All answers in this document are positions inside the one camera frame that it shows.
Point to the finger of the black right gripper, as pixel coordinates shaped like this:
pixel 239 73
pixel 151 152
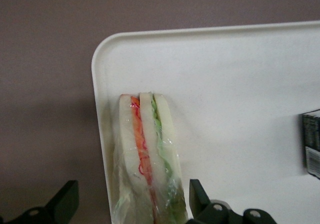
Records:
pixel 200 204
pixel 62 204

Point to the triangle sandwich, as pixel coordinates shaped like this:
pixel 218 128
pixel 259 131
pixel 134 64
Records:
pixel 147 144

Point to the cream plastic tray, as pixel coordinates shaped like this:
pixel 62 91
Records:
pixel 225 96

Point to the small black snack box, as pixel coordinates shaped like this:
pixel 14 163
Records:
pixel 312 144

